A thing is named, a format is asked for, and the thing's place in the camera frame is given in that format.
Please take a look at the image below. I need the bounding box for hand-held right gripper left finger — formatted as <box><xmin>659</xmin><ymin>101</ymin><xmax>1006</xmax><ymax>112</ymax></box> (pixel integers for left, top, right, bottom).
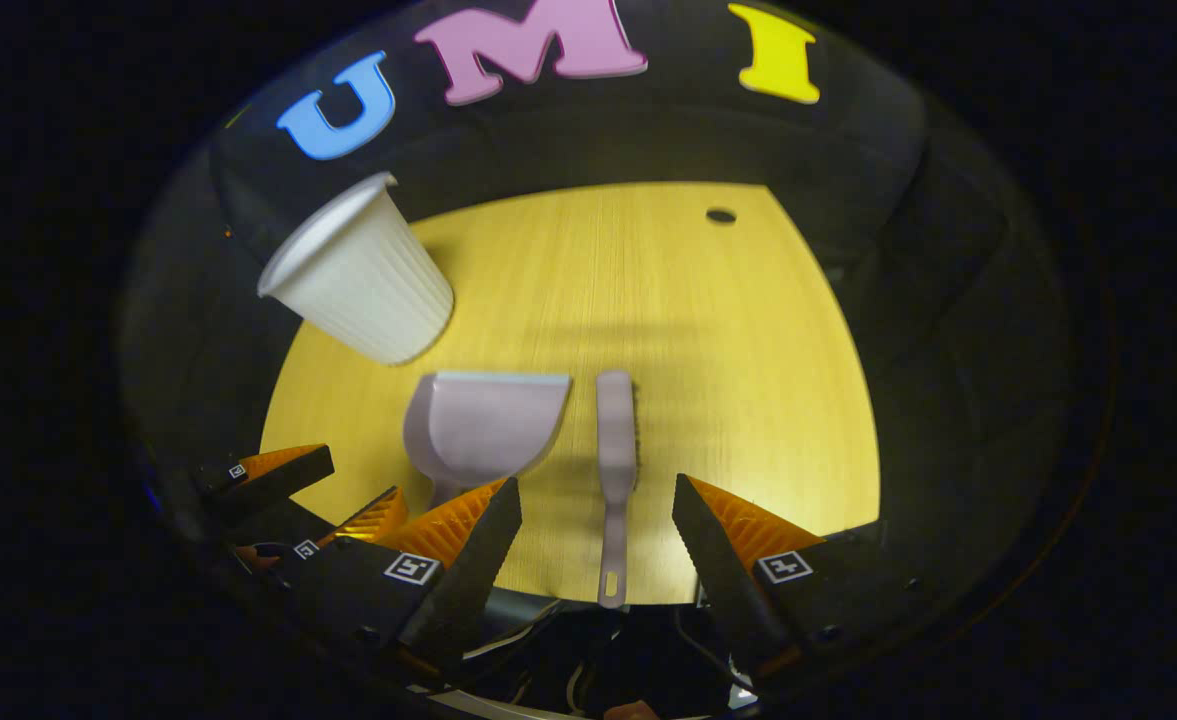
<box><xmin>297</xmin><ymin>477</ymin><xmax>525</xmax><ymax>673</ymax></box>

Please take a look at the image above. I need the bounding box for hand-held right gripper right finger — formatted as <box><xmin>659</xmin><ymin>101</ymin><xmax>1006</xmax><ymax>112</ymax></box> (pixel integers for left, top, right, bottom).
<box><xmin>671</xmin><ymin>473</ymin><xmax>910</xmax><ymax>677</ymax></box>

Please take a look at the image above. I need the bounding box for pink plastic dustpan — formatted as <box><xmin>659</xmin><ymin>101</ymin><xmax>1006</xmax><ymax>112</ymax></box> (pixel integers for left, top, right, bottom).
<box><xmin>403</xmin><ymin>372</ymin><xmax>572</xmax><ymax>506</ymax></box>

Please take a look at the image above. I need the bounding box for small pink broom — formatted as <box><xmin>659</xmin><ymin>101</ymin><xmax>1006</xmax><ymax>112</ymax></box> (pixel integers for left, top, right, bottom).
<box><xmin>595</xmin><ymin>370</ymin><xmax>639</xmax><ymax>609</ymax></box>

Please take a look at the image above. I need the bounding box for white ribbed garbage bin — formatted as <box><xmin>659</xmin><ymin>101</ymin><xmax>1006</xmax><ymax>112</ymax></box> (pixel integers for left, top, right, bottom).
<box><xmin>256</xmin><ymin>171</ymin><xmax>456</xmax><ymax>366</ymax></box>

